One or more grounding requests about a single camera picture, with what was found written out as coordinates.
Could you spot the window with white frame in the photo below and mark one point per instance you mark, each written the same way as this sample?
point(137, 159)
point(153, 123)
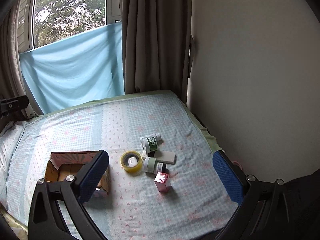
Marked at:
point(41, 22)

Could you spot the right brown curtain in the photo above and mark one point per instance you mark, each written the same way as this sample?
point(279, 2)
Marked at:
point(156, 39)

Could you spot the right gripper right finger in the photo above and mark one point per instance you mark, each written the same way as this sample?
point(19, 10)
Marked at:
point(261, 205)

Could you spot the floral checked bed sheet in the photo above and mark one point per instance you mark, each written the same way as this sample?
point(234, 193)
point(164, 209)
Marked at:
point(197, 202)

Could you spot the green striped white jar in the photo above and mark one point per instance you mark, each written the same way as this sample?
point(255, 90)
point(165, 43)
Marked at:
point(149, 143)

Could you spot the floral pillow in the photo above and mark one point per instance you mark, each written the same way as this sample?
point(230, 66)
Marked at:
point(10, 137)

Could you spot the open cardboard box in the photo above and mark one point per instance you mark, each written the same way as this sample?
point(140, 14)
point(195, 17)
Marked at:
point(62, 164)

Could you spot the red pink small box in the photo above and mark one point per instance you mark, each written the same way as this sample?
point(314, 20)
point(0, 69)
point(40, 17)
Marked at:
point(162, 182)

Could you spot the flat white rectangular device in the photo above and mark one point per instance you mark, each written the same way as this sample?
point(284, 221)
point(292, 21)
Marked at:
point(165, 157)

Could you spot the small white pill bottle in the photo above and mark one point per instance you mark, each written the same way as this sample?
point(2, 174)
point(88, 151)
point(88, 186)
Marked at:
point(144, 154)

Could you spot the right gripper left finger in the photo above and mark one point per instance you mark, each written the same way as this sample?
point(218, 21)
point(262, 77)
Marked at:
point(45, 217)

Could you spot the brown curtain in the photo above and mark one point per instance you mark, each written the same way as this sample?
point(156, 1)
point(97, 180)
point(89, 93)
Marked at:
point(156, 39)
point(12, 82)

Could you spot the yellow tape roll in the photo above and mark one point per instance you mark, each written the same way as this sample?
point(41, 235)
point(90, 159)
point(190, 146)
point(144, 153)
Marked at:
point(124, 163)

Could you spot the small white earbuds case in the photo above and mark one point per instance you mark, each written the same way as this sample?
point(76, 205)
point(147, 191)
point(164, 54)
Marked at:
point(132, 161)

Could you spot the left brown curtain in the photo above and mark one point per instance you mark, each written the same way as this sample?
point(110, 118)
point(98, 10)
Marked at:
point(12, 82)

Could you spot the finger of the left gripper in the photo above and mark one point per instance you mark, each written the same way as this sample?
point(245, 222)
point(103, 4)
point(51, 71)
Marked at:
point(13, 105)

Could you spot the pale green white-lid jar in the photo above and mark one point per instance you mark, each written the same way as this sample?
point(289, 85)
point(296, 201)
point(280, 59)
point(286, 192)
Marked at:
point(149, 165)

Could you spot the light blue hanging cloth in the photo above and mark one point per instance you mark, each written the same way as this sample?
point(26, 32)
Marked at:
point(75, 70)

